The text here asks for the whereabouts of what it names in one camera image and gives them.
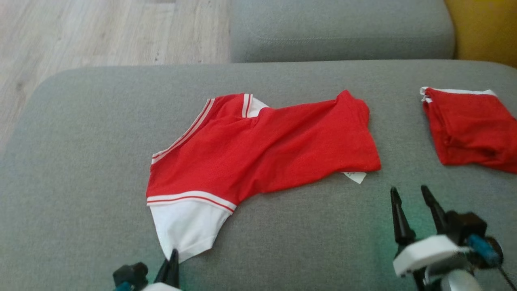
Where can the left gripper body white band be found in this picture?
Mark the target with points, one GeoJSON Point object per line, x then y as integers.
{"type": "Point", "coordinates": [161, 288]}

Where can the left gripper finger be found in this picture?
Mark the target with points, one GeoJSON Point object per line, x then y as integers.
{"type": "Point", "coordinates": [166, 270]}
{"type": "Point", "coordinates": [176, 270]}

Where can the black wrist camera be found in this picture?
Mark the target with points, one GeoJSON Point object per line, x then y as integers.
{"type": "Point", "coordinates": [131, 273]}
{"type": "Point", "coordinates": [464, 222]}

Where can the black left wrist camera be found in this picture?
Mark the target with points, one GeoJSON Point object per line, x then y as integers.
{"type": "Point", "coordinates": [131, 273]}

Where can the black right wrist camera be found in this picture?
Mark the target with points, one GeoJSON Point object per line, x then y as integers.
{"type": "Point", "coordinates": [464, 222]}

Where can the small grey sofa seat cushion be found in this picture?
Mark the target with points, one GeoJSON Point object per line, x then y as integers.
{"type": "Point", "coordinates": [343, 28]}

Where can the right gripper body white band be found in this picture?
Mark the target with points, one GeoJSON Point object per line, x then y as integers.
{"type": "Point", "coordinates": [428, 252]}

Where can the red jersey shirt white sleeves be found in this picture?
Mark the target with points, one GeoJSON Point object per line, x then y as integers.
{"type": "Point", "coordinates": [262, 149]}

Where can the yellow fabric panel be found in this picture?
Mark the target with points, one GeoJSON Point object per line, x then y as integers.
{"type": "Point", "coordinates": [484, 28]}

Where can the red shorts white trim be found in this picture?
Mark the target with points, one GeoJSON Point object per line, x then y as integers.
{"type": "Point", "coordinates": [468, 125]}

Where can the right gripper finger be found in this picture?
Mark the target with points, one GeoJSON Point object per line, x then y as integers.
{"type": "Point", "coordinates": [438, 216]}
{"type": "Point", "coordinates": [402, 226]}

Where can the large grey sofa seat cushion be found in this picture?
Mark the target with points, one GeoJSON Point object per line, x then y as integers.
{"type": "Point", "coordinates": [80, 161]}

